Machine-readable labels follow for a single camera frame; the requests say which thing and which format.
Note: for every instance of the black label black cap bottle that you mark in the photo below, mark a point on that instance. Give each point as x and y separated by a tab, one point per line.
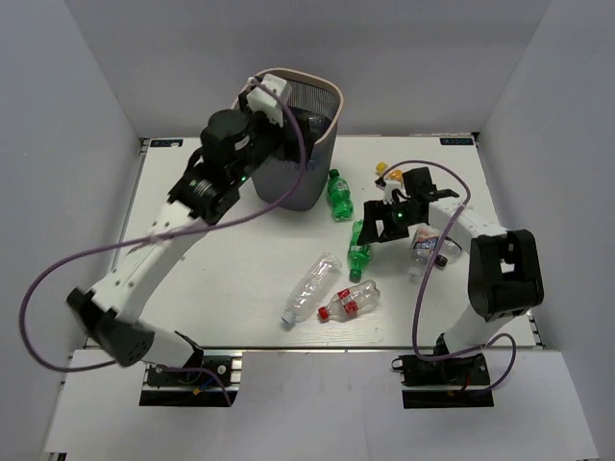
449	253

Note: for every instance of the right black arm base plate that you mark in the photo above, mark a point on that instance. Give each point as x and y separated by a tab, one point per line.
452	384

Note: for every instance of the green soda bottle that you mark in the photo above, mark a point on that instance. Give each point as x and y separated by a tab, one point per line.
339	197
358	256

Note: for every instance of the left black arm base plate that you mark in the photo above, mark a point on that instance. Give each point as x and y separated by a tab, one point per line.
217	388

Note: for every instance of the blue label water bottle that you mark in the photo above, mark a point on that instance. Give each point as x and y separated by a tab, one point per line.
315	124

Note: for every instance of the red label cola bottle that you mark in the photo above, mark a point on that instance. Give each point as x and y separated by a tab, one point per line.
351	302

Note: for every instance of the white blue orange label bottle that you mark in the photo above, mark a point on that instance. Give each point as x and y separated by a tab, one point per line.
421	249

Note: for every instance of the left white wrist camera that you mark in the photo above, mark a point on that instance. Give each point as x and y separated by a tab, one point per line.
268	94

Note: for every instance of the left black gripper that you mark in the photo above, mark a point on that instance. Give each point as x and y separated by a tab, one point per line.
288	149

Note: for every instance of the clear unlabelled plastic bottle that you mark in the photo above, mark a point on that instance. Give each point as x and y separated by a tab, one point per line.
311	289

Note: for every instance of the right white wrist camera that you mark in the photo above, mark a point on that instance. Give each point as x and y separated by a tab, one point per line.
392	190

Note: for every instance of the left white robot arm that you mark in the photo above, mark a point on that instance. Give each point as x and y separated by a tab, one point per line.
110	309

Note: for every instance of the orange cap juice bottle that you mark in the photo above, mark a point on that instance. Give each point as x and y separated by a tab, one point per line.
382	169

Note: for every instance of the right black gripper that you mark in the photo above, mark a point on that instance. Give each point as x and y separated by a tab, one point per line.
375	210

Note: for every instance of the grey mesh waste bin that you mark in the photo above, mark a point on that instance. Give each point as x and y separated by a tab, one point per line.
299	185

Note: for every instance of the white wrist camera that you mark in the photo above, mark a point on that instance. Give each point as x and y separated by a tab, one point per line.
392	190
268	94

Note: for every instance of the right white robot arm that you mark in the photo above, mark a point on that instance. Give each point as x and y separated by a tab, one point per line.
504	276

